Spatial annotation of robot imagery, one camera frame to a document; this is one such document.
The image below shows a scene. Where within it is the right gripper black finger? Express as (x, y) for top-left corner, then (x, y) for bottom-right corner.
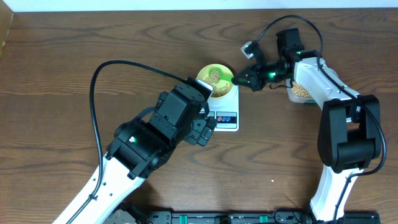
(231, 79), (252, 90)
(232, 67), (250, 82)

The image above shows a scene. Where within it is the green plastic measuring scoop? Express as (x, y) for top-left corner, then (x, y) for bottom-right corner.
(208, 68), (232, 83)

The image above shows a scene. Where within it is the white digital kitchen scale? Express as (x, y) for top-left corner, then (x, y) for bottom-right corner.
(208, 85), (239, 132)

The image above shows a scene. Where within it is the clear container of soybeans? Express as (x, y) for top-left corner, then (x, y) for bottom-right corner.
(286, 68), (340, 103)

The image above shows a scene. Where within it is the yellow plastic bowl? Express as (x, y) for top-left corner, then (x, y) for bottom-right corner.
(197, 64), (234, 98)

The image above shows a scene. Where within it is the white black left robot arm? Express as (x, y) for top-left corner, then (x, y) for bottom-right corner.
(56, 80), (217, 223)

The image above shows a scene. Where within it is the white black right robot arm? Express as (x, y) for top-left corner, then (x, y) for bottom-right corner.
(232, 29), (386, 223)

